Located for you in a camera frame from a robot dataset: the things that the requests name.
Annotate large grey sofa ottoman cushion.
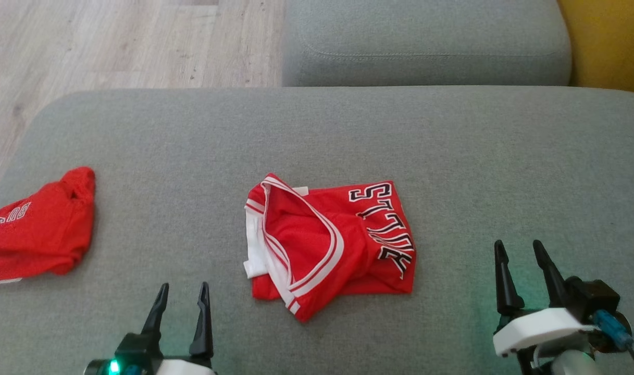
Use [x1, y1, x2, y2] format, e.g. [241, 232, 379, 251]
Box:
[0, 86, 634, 375]

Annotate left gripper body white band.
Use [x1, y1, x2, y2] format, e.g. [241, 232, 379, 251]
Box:
[83, 333, 216, 375]

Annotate red shorts white waistband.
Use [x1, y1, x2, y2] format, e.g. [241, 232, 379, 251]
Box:
[0, 167, 96, 285]

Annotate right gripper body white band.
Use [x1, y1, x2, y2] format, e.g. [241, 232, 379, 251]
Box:
[492, 306, 600, 359]

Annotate small grey sofa seat cushion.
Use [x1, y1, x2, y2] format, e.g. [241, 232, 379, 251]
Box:
[281, 0, 573, 88]

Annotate yellow cushion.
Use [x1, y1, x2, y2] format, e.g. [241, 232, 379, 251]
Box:
[557, 0, 634, 97]

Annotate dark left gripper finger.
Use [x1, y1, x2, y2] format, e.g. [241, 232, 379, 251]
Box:
[189, 282, 214, 361]
[141, 283, 170, 340]

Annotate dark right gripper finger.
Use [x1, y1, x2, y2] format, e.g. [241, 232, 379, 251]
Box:
[532, 240, 571, 310]
[494, 240, 526, 316]

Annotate blue right camera cable plug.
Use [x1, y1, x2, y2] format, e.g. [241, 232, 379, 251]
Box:
[592, 309, 634, 351]

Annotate red jersey black lettering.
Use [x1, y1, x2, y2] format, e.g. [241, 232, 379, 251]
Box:
[243, 173, 417, 322]

